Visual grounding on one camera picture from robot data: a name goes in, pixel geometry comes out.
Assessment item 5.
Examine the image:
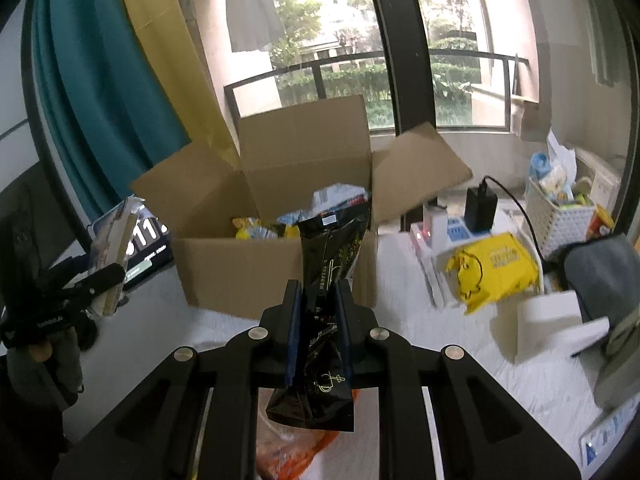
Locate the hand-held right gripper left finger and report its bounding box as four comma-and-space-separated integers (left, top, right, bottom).
52, 280, 303, 480

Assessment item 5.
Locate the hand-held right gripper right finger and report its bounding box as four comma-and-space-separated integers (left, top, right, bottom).
336, 280, 582, 480

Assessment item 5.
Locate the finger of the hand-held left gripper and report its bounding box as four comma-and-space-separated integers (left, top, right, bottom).
62, 262, 127, 307
42, 254, 95, 286

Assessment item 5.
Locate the pale snack packet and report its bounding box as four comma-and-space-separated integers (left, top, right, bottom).
89, 197, 144, 317

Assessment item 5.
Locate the black gold snack packet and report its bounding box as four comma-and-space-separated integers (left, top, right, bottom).
266, 199, 374, 434

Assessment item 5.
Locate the cardboard box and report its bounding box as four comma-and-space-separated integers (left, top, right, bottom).
131, 94, 474, 322

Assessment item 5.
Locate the person's left hand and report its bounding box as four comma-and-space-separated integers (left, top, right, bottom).
5, 329, 85, 407

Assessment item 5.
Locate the tablet with clock display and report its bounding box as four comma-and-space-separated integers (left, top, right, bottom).
87, 205, 174, 292

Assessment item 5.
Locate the orange snack packet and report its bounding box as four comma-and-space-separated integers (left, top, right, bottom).
256, 389, 362, 480

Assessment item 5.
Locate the yellow packet in box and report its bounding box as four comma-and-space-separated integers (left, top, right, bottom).
233, 216, 302, 242

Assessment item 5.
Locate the blue white snack packet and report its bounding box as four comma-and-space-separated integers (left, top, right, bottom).
311, 182, 372, 217

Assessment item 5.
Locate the white power strip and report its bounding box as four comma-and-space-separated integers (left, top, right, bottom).
410, 201, 475, 262

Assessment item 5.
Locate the yellow plastic bag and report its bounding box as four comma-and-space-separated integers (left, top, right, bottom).
445, 232, 542, 317

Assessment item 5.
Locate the wide teal curtain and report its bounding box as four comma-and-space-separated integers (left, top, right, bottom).
31, 0, 192, 221

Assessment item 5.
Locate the white tissue roll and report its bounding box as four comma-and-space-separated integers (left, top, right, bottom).
515, 290, 612, 364

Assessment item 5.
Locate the yellow curtain beside teal curtain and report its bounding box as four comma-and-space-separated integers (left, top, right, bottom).
112, 0, 242, 171

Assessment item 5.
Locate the white woven basket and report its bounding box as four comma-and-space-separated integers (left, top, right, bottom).
525, 175, 597, 262

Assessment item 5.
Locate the tissue pack in basket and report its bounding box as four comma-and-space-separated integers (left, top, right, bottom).
530, 129, 582, 206

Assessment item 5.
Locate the black balcony railing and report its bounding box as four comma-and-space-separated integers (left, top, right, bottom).
223, 50, 531, 133

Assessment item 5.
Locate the grey green cloth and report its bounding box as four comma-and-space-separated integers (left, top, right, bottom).
594, 305, 640, 407

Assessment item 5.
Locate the hanging white garment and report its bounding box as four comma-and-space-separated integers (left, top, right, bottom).
225, 0, 287, 54

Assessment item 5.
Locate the black charger with cable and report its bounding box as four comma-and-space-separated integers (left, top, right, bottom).
465, 175, 547, 293

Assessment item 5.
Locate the black window frame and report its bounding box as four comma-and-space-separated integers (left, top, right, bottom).
362, 0, 437, 137

